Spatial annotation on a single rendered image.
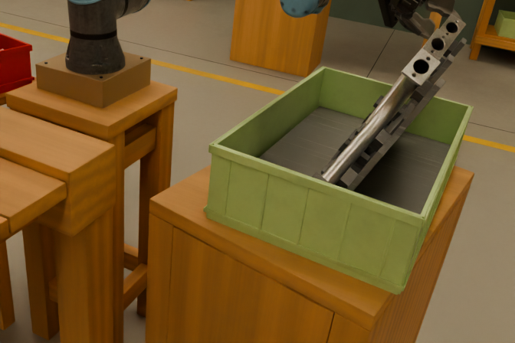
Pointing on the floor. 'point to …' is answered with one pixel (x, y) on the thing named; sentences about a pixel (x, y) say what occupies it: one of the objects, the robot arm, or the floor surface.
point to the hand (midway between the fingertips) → (447, 31)
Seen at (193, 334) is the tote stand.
